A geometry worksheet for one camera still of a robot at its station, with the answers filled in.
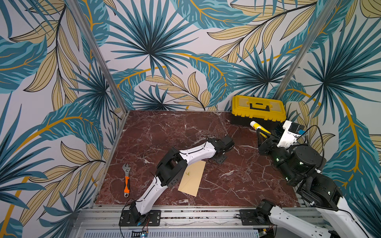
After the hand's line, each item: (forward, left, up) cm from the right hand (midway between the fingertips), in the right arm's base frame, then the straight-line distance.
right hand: (259, 131), depth 56 cm
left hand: (+9, +10, -39) cm, 41 cm away
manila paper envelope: (-2, +26, -41) cm, 48 cm away
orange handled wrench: (+5, +65, -41) cm, 77 cm away
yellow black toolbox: (+35, -27, -26) cm, 51 cm away
